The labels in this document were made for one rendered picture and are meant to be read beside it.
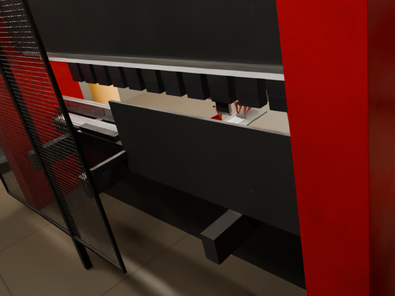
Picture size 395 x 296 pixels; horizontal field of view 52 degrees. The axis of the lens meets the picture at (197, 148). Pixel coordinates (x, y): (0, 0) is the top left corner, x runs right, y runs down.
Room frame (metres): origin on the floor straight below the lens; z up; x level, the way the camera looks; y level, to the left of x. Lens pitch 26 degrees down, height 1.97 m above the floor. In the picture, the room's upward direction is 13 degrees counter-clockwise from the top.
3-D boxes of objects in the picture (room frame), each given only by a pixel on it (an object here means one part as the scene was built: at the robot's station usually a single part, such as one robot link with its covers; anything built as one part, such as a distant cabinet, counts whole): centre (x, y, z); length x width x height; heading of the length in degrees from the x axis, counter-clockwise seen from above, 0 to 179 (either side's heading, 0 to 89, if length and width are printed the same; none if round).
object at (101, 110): (3.12, 0.62, 0.92); 1.68 x 0.06 x 0.10; 40
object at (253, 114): (2.26, -0.31, 1.00); 0.26 x 0.18 x 0.01; 130
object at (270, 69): (2.50, 0.37, 1.47); 2.65 x 0.05 x 0.03; 40
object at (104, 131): (2.49, 0.61, 1.02); 0.44 x 0.06 x 0.04; 40
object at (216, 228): (1.57, -0.20, 0.81); 0.64 x 0.08 x 0.14; 130
